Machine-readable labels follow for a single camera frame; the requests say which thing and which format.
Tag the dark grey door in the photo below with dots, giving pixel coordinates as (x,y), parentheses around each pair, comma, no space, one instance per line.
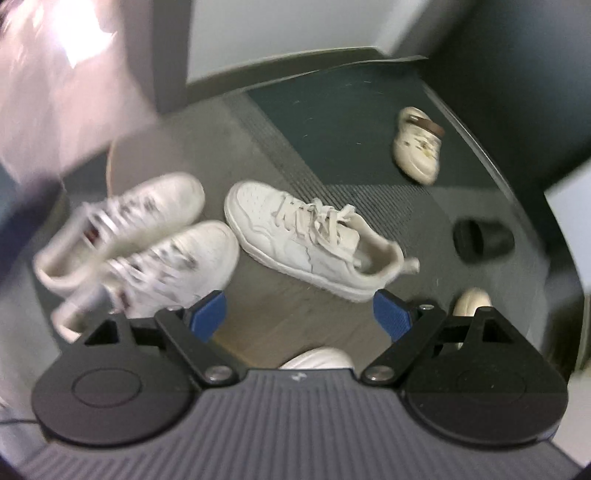
(508,92)

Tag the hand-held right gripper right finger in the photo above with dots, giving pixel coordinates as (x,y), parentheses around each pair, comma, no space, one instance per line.
(390,314)

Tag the black slide sandal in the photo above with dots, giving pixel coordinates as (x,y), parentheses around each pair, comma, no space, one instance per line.
(482,240)

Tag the cream lace-up sneaker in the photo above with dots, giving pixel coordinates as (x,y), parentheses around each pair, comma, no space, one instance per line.
(318,359)
(295,235)

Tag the grey striped doormat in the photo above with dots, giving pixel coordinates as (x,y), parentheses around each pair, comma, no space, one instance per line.
(369,194)

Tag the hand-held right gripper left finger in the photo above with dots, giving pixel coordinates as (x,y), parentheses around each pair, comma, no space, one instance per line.
(210,314)

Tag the white sneaker with patterned laces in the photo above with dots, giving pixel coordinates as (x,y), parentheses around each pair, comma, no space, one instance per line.
(161,272)
(138,203)

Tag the dark green mat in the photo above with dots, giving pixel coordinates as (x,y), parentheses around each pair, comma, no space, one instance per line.
(341,115)

